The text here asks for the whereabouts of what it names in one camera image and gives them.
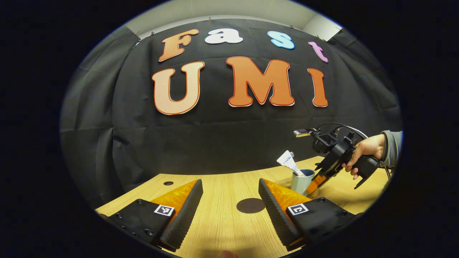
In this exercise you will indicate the wooden desktop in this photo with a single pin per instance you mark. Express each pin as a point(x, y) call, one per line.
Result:
point(222, 222)

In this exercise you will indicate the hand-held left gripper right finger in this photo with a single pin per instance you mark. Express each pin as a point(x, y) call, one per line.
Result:
point(276, 215)

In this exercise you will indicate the dark brown round coaster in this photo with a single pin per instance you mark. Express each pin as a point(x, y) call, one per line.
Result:
point(251, 206)

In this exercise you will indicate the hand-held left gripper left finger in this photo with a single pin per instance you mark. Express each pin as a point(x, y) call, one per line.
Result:
point(183, 215)

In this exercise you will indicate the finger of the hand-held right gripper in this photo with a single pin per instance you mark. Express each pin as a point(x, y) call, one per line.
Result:
point(317, 183)

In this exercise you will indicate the black backdrop cloth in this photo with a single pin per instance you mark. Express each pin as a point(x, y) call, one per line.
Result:
point(233, 143)

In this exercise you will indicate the white toothpaste tube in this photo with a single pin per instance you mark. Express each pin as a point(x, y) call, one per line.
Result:
point(287, 161)

